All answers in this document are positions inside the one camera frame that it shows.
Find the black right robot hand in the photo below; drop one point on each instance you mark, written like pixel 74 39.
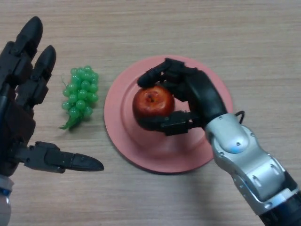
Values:
pixel 204 94

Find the green grape bunch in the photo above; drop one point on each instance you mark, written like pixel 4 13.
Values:
pixel 80 94

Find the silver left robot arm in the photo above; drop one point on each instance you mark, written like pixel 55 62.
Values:
pixel 4 202

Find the red apple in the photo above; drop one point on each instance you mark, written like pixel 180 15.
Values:
pixel 152 103

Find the pink round plate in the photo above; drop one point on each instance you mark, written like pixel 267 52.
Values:
pixel 122 131

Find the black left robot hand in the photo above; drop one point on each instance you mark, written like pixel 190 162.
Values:
pixel 16 94

